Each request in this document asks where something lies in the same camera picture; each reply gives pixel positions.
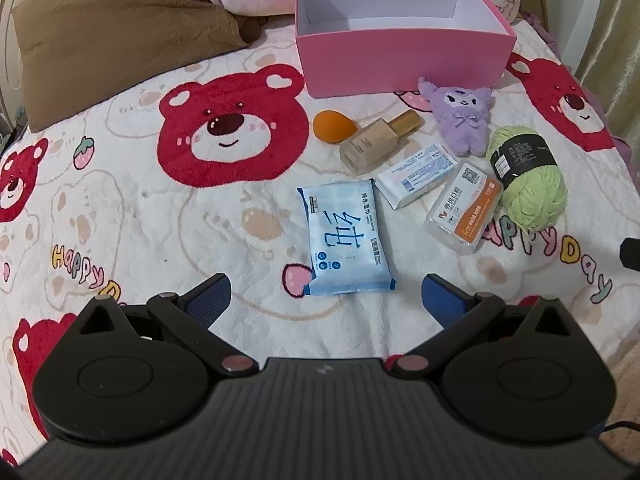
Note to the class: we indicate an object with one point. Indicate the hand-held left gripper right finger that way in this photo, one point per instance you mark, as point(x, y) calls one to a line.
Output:
point(442, 301)

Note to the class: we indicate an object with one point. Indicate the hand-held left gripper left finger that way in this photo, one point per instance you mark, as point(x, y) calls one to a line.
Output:
point(209, 301)

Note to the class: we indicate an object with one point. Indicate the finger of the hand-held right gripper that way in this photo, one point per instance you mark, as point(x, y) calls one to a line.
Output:
point(631, 254)

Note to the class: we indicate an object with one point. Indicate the green yarn ball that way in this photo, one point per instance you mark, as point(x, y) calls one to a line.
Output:
point(535, 195)

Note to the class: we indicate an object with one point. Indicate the blue wet wipes pack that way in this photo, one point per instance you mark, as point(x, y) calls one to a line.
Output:
point(345, 240)

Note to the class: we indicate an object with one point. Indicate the white tissue pack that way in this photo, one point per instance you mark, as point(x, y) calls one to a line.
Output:
point(415, 175)

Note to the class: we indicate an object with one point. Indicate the pink cardboard box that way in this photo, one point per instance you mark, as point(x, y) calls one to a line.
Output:
point(400, 60)

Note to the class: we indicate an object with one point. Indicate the clear case with orange label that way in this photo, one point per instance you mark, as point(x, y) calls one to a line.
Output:
point(462, 210)

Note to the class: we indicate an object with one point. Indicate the red bear printed blanket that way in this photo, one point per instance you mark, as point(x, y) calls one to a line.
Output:
point(150, 220)

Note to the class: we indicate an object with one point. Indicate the beige foundation bottle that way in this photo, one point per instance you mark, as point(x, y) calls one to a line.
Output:
point(372, 145)

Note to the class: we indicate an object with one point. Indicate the purple plush toy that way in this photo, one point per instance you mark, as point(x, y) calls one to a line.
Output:
point(462, 122)

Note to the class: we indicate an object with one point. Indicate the orange makeup sponge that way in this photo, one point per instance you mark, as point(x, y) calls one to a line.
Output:
point(332, 127)

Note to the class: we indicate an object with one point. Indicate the beige curtain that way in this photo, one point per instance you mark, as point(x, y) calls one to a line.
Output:
point(595, 35)

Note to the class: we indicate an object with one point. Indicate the purple cloth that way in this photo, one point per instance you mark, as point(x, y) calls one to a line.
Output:
point(537, 22)

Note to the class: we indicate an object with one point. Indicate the brown pillow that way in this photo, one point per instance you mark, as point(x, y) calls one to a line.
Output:
point(110, 30)

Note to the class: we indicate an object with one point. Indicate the beige bed headboard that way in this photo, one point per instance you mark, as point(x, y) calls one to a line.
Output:
point(12, 5)

